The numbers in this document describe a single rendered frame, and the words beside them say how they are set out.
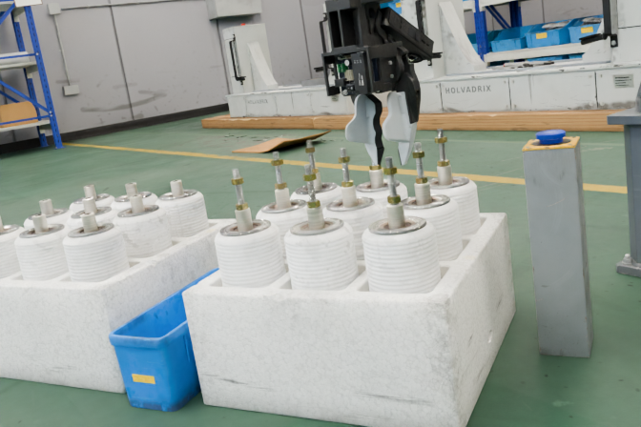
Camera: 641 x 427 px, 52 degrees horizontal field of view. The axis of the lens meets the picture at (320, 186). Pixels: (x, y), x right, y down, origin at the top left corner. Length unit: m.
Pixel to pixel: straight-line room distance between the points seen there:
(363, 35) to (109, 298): 0.58
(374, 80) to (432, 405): 0.40
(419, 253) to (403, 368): 0.14
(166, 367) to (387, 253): 0.38
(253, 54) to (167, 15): 2.34
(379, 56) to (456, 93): 2.78
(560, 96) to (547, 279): 2.20
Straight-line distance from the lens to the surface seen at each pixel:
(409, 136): 0.82
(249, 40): 5.49
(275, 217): 1.03
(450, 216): 0.94
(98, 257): 1.13
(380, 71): 0.78
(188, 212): 1.30
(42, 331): 1.22
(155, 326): 1.14
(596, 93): 3.07
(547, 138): 0.97
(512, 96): 3.32
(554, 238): 0.99
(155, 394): 1.06
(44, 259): 1.22
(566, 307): 1.02
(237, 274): 0.95
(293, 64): 8.34
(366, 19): 0.80
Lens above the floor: 0.48
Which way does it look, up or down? 11 degrees down
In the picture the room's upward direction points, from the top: 8 degrees counter-clockwise
